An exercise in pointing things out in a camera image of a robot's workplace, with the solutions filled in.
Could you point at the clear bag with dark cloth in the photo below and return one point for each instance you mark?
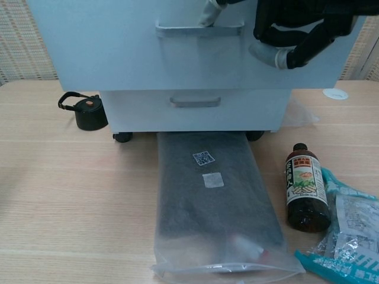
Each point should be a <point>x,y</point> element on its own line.
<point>219,207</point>

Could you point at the black caster wheel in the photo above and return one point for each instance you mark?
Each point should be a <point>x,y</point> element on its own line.
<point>122,137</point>
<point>255,135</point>

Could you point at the teal and clear snack bag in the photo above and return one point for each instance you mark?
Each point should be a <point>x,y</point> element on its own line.
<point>352,225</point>

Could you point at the brown sauce bottle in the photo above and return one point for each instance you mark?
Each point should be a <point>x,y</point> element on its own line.
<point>306,192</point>

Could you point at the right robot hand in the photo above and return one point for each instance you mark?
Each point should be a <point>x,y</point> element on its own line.
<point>319,32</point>

